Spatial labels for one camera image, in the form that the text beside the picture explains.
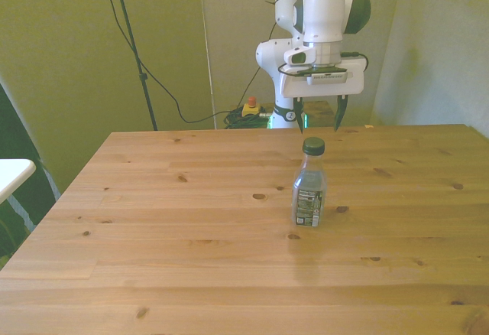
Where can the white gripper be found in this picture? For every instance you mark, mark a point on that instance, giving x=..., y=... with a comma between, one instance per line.
x=353, y=79

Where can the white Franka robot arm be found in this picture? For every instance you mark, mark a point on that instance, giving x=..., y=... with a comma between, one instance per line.
x=322, y=10

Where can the clear plastic bottle dark cap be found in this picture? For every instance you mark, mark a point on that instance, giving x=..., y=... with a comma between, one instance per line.
x=309, y=191

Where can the red emergency stop button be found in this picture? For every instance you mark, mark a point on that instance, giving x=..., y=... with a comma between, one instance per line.
x=253, y=108

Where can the dark fabric with grey stripe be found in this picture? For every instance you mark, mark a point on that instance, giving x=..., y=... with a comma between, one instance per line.
x=21, y=182

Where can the white table corner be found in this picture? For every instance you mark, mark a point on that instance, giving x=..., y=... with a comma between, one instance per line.
x=11, y=176

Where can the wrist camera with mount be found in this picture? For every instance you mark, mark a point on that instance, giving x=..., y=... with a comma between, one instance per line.
x=321, y=73

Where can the black camera stand pole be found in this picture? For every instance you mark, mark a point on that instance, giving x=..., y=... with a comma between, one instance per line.
x=133, y=48

